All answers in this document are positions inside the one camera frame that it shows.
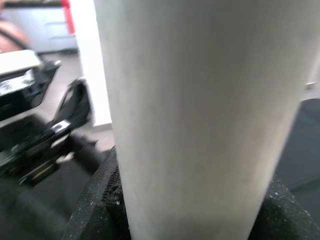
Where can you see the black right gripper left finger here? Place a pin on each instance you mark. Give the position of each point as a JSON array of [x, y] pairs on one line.
[[100, 212]]

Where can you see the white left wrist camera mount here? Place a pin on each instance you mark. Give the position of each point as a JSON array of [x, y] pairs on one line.
[[17, 61]]

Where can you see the grey cabinet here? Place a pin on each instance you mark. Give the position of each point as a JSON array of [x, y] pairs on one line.
[[45, 35]]

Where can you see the red hanging strip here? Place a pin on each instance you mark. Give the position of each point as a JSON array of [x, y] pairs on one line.
[[68, 17]]

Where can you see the black tablecloth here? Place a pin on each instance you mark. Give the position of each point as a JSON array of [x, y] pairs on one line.
[[300, 150]]

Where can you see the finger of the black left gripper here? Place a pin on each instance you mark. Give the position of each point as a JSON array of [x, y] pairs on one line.
[[75, 102], [85, 152]]

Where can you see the white plastic table leg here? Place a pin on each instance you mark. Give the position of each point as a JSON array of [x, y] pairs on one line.
[[200, 112]]

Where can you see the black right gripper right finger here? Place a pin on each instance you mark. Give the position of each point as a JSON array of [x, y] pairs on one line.
[[287, 220]]

